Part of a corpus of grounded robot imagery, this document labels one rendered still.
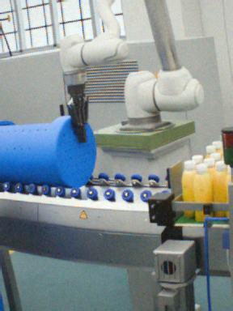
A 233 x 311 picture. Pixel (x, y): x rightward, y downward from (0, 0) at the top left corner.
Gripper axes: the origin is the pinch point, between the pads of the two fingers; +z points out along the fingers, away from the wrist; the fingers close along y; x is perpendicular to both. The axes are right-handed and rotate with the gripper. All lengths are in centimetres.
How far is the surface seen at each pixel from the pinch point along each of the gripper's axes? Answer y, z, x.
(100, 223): -15.6, 30.6, -13.2
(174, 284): -39, 42, -54
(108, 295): 68, 116, 48
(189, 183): -17, 13, -52
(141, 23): 264, -43, 108
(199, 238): -25, 30, -58
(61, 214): -14.8, 28.5, 5.0
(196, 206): -23, 20, -56
